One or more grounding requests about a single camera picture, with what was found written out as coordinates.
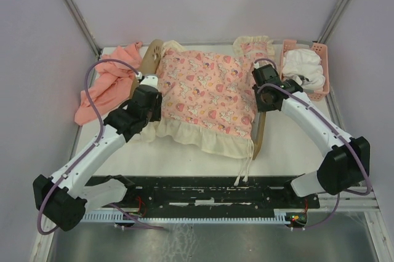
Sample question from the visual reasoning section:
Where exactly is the wooden striped pet bed frame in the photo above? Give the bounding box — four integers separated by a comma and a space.
128, 39, 268, 161

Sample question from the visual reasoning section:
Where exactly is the pink unicorn print mattress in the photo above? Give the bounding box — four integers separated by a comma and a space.
140, 39, 262, 186

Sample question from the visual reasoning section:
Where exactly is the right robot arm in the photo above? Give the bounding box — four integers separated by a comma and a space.
252, 60, 372, 207

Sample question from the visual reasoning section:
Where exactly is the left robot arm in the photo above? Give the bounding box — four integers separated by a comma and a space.
33, 84, 162, 231

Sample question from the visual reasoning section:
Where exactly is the salmon pink cloth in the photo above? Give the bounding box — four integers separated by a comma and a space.
74, 42, 142, 125

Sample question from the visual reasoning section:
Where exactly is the pink plastic basket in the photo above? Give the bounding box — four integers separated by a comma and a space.
279, 39, 330, 101

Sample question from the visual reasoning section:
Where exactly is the white cloth in basket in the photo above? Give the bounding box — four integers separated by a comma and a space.
282, 49, 326, 91

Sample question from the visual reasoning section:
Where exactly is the small pink frilled pillow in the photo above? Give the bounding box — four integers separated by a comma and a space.
232, 36, 275, 60

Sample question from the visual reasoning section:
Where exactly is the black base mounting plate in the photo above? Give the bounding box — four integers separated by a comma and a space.
116, 176, 320, 217

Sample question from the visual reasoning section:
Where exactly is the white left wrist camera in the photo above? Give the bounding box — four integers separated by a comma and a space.
135, 71, 158, 89

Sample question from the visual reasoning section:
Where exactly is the white slotted cable duct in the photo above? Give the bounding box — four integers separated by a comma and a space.
81, 208, 301, 225

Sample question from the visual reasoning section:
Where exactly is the right aluminium frame post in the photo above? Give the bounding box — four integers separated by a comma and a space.
317, 0, 352, 44

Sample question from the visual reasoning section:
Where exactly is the aluminium frame post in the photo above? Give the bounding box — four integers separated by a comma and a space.
63, 0, 102, 57
317, 0, 352, 44

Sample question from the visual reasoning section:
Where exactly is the left aluminium frame post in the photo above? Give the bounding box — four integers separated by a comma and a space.
63, 0, 102, 57

